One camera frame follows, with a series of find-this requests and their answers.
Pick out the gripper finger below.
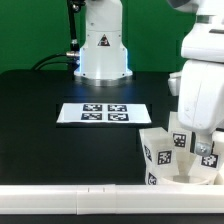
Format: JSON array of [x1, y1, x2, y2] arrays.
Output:
[[195, 134, 213, 157]]

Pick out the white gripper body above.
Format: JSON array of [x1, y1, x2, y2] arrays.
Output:
[[178, 60, 224, 135]]

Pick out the white round stool seat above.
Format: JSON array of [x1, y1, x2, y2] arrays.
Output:
[[145, 149, 224, 186]]

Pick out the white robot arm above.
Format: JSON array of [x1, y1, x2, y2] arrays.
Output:
[[74, 0, 224, 157]]

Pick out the white sheet with markers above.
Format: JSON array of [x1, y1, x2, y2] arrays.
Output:
[[57, 103, 151, 124]]

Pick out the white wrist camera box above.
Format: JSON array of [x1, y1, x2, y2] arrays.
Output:
[[181, 15, 224, 63]]

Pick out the black cables at base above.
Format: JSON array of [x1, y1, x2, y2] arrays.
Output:
[[31, 51, 81, 72]]

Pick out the white front rail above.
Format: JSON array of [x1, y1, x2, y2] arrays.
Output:
[[0, 185, 224, 215]]

